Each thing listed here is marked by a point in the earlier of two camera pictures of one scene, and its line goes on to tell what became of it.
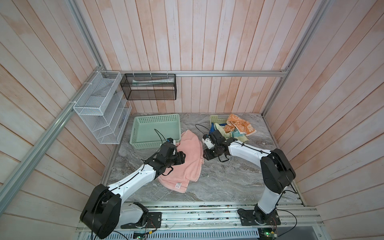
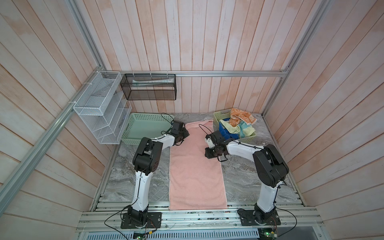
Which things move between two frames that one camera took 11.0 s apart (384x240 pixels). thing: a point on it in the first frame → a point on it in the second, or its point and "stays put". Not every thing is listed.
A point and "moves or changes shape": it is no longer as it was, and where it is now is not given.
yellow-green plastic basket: (218, 119) moves or changes shape
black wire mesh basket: (149, 86) stays put
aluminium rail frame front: (221, 221) stays put
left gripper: (179, 157) → (185, 132)
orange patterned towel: (234, 121) → (237, 115)
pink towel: (189, 169) moves or changes shape
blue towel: (212, 128) → (225, 133)
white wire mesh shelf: (104, 107) stays put
